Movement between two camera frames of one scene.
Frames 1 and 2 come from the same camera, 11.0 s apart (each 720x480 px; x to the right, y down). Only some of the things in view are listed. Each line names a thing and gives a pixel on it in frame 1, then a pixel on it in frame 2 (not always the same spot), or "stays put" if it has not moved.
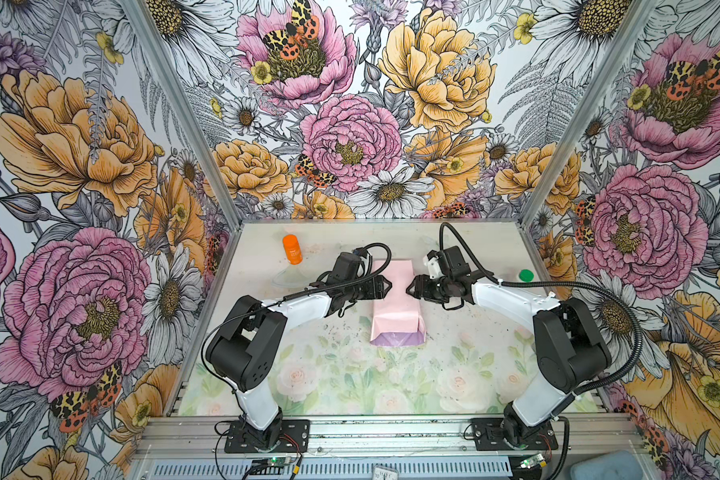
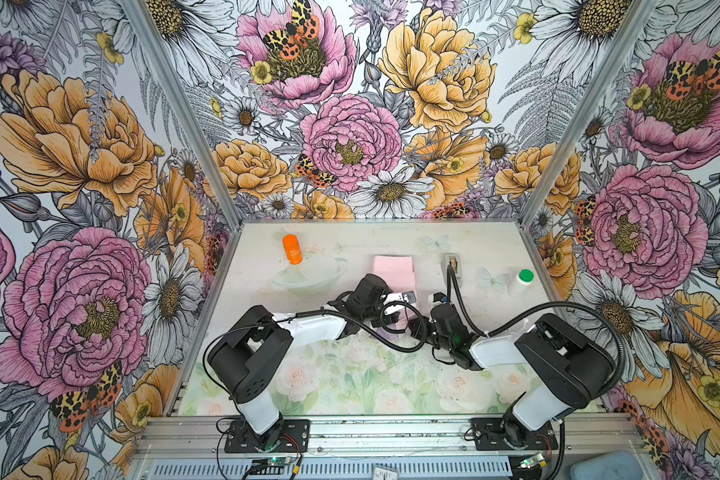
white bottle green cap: [526, 275] stays put
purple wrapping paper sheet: [397, 319] stays put
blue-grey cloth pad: [613, 465] stays put
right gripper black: [421, 283] → [419, 331]
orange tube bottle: [293, 249] stays put
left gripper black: [377, 290] → [391, 318]
